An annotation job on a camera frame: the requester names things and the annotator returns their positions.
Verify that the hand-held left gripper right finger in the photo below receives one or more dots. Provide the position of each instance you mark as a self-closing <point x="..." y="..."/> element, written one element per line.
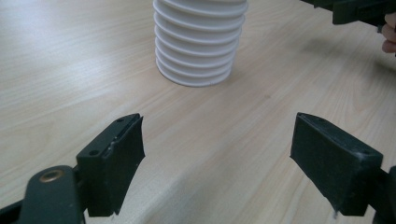
<point x="336" y="165"/>

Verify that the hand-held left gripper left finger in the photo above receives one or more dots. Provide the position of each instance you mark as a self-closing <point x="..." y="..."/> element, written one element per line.
<point x="109" y="168"/>

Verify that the stack of white cups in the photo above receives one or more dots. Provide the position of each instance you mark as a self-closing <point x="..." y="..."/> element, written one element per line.
<point x="196" y="40"/>

